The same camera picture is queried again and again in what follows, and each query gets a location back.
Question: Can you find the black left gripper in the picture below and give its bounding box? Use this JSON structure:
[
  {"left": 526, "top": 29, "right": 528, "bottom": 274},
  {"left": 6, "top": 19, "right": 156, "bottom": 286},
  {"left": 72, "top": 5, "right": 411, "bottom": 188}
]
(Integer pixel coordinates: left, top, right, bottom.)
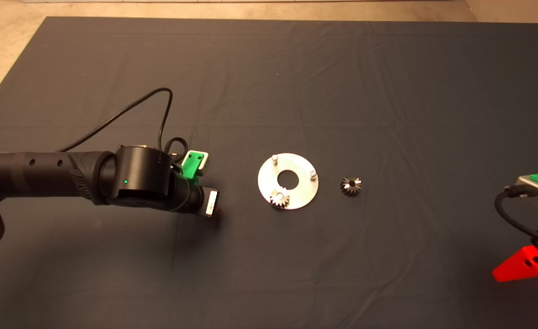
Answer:
[{"left": 176, "top": 177, "right": 219, "bottom": 218}]

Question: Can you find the shiny steel spur gear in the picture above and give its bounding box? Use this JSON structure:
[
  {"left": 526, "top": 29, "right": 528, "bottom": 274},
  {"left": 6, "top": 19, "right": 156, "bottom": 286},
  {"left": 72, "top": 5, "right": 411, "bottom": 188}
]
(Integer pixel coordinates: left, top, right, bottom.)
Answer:
[{"left": 270, "top": 188, "right": 290, "bottom": 210}]

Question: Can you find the round metal carrier plate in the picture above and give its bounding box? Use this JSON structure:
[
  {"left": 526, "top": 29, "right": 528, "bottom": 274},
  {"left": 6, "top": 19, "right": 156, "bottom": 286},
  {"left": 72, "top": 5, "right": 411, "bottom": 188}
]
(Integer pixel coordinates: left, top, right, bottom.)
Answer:
[{"left": 258, "top": 153, "right": 320, "bottom": 210}]

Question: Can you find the dark steel gear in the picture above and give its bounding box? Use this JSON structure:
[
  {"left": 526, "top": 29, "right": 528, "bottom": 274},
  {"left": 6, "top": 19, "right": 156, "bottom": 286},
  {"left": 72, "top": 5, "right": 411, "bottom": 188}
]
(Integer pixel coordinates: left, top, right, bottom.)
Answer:
[{"left": 340, "top": 176, "right": 362, "bottom": 197}]

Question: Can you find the dark grey table cloth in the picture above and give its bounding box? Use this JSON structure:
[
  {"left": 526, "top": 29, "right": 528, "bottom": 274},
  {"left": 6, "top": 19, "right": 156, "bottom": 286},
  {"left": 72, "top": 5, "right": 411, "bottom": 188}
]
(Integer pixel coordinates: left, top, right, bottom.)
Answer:
[{"left": 0, "top": 16, "right": 538, "bottom": 329}]

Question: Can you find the thin black camera cable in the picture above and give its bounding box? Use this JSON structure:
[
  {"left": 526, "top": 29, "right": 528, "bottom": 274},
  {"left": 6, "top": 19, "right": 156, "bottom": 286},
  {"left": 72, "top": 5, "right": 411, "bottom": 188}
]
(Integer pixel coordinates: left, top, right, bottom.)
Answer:
[
  {"left": 58, "top": 87, "right": 189, "bottom": 160},
  {"left": 494, "top": 185, "right": 538, "bottom": 251}
]

